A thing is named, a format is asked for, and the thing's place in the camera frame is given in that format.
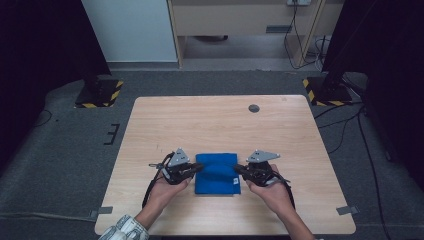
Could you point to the white cabinet panel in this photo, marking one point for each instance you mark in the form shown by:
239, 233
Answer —
130, 30

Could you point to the black curtain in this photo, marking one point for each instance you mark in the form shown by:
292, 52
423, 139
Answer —
40, 50
393, 50

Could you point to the blue cloth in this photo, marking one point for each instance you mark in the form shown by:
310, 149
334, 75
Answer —
216, 176

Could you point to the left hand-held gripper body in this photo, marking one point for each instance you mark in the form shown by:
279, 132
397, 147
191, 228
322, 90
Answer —
178, 158

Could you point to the grey tape strip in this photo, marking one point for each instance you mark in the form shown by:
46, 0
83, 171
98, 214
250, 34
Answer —
347, 210
105, 210

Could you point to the person's left hand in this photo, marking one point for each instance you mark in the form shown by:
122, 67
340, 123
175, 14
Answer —
163, 195

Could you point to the grey round table grommet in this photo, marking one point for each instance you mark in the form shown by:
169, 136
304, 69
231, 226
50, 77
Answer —
253, 108

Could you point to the black stand with striped base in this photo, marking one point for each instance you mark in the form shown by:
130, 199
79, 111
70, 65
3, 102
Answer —
100, 95
328, 93

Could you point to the person's right hand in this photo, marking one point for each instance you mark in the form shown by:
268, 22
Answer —
275, 195

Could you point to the grey desk label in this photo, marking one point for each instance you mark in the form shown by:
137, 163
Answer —
278, 29

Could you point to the light wooden desk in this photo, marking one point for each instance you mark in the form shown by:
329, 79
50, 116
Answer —
233, 18

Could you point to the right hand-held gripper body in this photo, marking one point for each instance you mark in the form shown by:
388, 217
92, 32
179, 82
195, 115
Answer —
261, 156

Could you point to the white power strip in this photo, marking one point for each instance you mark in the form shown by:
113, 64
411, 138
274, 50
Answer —
299, 2

